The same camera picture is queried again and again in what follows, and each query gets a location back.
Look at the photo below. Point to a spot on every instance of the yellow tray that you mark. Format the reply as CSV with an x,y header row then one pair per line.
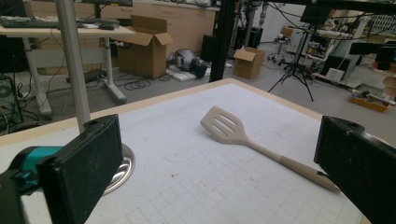
x,y
369,104

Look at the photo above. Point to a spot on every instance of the black computer tower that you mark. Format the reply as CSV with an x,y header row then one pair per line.
x,y
6,93

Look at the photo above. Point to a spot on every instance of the black metal frame post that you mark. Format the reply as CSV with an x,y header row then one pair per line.
x,y
222,40

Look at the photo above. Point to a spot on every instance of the white-legged wooden desk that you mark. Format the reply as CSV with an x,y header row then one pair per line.
x,y
31,32

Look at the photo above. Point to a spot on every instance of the small open cardboard box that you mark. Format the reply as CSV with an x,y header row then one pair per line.
x,y
247,67

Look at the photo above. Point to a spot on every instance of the white grid mat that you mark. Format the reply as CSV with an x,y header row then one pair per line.
x,y
186,186

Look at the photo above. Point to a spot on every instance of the large open cardboard box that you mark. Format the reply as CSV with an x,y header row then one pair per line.
x,y
143,56

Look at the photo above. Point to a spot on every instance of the black computer mouse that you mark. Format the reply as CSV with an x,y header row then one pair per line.
x,y
106,27

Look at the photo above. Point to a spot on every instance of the black tripod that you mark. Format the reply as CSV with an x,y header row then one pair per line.
x,y
294,70

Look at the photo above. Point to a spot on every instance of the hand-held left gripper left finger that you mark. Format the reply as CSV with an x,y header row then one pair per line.
x,y
84,161

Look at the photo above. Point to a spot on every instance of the metal hook stand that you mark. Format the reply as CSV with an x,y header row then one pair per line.
x,y
73,62

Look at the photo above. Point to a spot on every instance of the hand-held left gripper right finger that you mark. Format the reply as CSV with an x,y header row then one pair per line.
x,y
361,161

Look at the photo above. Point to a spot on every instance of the beige slotted spatula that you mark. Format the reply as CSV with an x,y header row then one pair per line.
x,y
238,137

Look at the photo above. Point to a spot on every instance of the black keyboard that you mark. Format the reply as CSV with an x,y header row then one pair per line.
x,y
28,22

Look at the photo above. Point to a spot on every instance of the grey backpack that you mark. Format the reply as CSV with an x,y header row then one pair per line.
x,y
186,59

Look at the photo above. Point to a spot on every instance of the flat black floor device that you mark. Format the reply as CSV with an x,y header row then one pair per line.
x,y
90,75

